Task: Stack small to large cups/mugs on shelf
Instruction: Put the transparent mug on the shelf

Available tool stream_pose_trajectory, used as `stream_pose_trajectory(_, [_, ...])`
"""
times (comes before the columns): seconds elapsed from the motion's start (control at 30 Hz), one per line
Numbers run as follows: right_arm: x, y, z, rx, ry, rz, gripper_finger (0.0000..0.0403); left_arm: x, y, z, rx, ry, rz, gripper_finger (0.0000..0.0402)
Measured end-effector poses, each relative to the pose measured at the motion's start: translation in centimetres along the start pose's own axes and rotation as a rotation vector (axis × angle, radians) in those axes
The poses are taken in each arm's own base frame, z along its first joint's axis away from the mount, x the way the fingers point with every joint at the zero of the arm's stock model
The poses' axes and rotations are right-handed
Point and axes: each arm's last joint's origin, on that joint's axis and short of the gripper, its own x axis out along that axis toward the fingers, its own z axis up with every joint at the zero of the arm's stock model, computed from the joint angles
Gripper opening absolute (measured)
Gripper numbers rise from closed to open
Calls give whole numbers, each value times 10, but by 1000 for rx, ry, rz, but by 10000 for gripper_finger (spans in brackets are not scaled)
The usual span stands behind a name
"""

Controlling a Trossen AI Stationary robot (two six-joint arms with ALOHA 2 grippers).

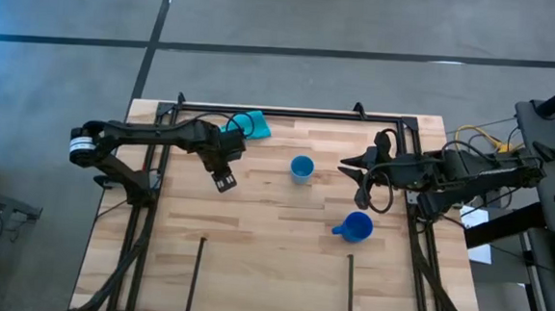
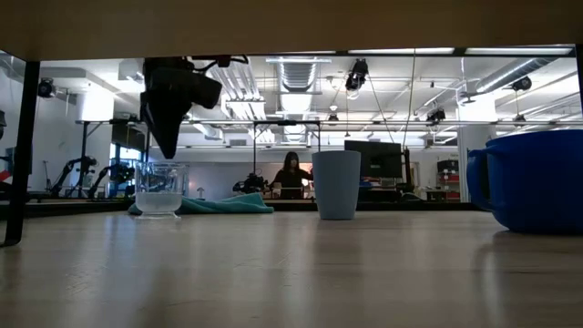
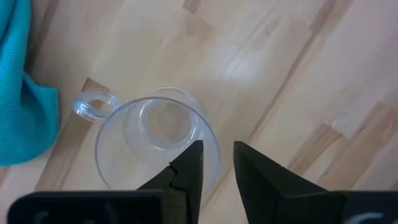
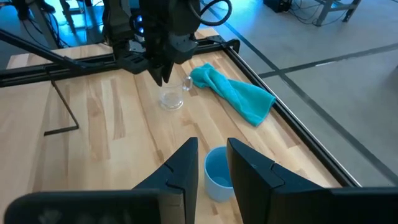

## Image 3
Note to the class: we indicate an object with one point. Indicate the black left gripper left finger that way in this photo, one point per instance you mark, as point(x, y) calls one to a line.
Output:
point(183, 193)

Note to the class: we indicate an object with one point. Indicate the teal cloth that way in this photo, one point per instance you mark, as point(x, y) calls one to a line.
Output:
point(21, 118)

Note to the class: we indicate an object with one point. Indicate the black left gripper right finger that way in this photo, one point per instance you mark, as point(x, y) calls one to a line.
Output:
point(267, 193)

